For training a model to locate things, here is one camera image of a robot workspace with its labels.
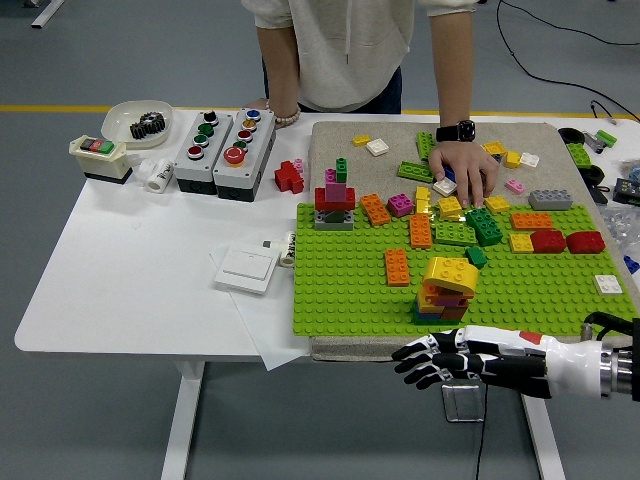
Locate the person's left hand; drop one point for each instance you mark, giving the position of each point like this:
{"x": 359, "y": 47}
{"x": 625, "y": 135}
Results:
{"x": 465, "y": 165}

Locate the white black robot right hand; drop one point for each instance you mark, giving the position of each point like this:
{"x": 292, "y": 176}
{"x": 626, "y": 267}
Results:
{"x": 570, "y": 360}

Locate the person's right hand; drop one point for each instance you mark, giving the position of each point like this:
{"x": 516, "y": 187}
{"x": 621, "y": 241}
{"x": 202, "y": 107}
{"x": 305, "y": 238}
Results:
{"x": 258, "y": 103}

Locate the yellow curved brick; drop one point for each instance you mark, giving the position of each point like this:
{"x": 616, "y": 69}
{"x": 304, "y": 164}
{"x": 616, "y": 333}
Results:
{"x": 450, "y": 272}

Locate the green studded baseplate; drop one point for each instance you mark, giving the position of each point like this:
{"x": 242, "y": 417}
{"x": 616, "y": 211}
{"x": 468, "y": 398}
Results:
{"x": 350, "y": 280}

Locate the person's left forearm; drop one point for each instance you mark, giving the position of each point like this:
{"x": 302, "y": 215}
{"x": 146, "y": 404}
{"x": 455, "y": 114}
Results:
{"x": 452, "y": 75}

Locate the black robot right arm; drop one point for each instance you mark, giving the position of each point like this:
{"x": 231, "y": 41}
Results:
{"x": 625, "y": 370}

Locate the person's right forearm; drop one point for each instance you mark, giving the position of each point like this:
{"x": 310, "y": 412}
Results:
{"x": 281, "y": 70}

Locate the white square brick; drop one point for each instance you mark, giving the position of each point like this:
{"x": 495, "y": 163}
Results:
{"x": 608, "y": 285}
{"x": 377, "y": 147}
{"x": 443, "y": 187}
{"x": 530, "y": 159}

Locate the dark grey sloped brick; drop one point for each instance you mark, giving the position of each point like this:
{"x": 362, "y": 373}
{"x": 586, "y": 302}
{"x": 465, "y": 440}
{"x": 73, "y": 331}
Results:
{"x": 496, "y": 158}

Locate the lime green long brick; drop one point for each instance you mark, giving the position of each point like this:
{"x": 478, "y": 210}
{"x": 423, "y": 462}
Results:
{"x": 414, "y": 171}
{"x": 455, "y": 234}

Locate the small pink brick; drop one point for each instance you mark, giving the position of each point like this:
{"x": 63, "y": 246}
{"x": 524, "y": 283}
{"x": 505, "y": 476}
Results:
{"x": 514, "y": 185}
{"x": 299, "y": 164}

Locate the dark green large brick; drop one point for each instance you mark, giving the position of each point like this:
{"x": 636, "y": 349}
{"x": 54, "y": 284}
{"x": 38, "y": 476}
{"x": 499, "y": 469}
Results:
{"x": 484, "y": 226}

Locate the magenta brick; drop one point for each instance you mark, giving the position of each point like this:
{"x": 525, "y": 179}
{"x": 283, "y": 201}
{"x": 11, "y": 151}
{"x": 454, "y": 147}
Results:
{"x": 400, "y": 205}

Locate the orange long brick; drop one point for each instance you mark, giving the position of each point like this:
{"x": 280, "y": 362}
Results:
{"x": 531, "y": 221}
{"x": 397, "y": 267}
{"x": 421, "y": 231}
{"x": 375, "y": 209}

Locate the red brick cluster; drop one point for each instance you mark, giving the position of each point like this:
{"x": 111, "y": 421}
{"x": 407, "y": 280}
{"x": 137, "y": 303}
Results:
{"x": 287, "y": 177}

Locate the grey long brick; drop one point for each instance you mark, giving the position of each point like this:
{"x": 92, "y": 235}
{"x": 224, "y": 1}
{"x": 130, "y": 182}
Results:
{"x": 550, "y": 199}

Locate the small dark green brick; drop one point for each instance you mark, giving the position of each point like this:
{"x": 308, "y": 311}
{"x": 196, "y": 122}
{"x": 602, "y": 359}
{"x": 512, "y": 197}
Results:
{"x": 476, "y": 257}

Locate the small flat yellow brick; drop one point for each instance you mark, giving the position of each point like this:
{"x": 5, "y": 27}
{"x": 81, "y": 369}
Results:
{"x": 361, "y": 140}

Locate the red curved brick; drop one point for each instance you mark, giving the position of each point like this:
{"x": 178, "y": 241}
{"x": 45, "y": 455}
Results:
{"x": 586, "y": 242}
{"x": 548, "y": 241}

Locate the small blue brick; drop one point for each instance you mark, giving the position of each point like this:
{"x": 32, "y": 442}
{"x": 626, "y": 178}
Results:
{"x": 632, "y": 264}

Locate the grey red pink brick tower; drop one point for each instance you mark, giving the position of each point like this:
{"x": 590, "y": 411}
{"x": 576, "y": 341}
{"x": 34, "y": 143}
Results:
{"x": 335, "y": 200}

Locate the multicoloured brick stack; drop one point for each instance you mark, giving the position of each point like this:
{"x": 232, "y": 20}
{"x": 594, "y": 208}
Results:
{"x": 440, "y": 310}

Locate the small lime green brick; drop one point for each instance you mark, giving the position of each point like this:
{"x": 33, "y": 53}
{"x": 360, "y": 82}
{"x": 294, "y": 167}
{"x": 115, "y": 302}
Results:
{"x": 606, "y": 136}

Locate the black wristwatch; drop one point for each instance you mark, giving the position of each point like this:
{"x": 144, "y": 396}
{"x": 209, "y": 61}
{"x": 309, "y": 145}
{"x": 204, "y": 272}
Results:
{"x": 457, "y": 131}

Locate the grey emergency-stop button box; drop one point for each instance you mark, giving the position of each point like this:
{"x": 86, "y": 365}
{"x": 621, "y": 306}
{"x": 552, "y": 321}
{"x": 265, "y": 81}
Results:
{"x": 260, "y": 145}

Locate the white table leg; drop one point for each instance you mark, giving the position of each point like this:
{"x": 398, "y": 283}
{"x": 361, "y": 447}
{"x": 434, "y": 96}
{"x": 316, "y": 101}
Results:
{"x": 182, "y": 420}
{"x": 545, "y": 440}

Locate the grey four-button box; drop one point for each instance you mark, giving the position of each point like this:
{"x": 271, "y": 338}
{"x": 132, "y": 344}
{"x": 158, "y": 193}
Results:
{"x": 187, "y": 172}

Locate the grey-brown mat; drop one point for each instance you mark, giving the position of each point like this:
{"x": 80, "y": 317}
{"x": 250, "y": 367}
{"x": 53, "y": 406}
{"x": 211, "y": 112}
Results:
{"x": 350, "y": 145}

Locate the dark metal gear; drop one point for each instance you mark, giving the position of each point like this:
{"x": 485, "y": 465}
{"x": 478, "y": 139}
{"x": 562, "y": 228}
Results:
{"x": 140, "y": 129}
{"x": 152, "y": 120}

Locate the person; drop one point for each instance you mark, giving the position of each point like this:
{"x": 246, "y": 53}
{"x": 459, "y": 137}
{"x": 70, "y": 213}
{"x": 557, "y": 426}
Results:
{"x": 360, "y": 50}

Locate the metal floor plate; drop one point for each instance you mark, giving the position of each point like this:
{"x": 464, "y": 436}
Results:
{"x": 462, "y": 406}

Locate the white plastic pipe fitting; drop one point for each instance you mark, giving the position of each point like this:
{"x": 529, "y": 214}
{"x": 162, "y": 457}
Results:
{"x": 160, "y": 175}

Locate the grey metal piece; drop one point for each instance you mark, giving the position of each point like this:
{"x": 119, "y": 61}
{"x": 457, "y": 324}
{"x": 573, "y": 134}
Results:
{"x": 592, "y": 141}

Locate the small black part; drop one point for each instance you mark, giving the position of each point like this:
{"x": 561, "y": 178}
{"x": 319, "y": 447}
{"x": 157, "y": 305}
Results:
{"x": 597, "y": 194}

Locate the white plastic dish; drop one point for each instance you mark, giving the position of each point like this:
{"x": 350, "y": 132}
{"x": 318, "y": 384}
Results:
{"x": 117, "y": 120}

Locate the clear bag of parts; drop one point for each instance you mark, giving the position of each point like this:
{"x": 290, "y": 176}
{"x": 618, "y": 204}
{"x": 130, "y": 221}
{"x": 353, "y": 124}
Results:
{"x": 622, "y": 225}

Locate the white printed cylinder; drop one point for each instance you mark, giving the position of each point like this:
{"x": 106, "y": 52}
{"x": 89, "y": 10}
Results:
{"x": 287, "y": 250}

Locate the black electronic device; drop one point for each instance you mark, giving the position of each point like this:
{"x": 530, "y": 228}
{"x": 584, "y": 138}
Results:
{"x": 627, "y": 190}

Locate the clear bag blue parts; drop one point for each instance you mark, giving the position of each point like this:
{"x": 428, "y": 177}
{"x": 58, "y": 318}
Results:
{"x": 632, "y": 169}

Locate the white furniture foot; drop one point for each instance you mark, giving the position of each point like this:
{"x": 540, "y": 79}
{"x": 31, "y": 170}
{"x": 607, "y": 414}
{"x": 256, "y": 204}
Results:
{"x": 47, "y": 12}

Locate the white paper sheet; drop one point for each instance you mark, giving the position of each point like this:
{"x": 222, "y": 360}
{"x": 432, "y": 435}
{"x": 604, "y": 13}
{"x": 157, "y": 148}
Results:
{"x": 270, "y": 345}

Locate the cream red-green switch box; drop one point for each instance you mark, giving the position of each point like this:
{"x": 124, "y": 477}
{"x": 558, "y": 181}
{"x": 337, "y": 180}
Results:
{"x": 100, "y": 162}

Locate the white wall switch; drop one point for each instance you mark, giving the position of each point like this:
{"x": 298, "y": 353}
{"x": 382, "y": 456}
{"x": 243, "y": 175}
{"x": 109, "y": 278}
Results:
{"x": 245, "y": 272}

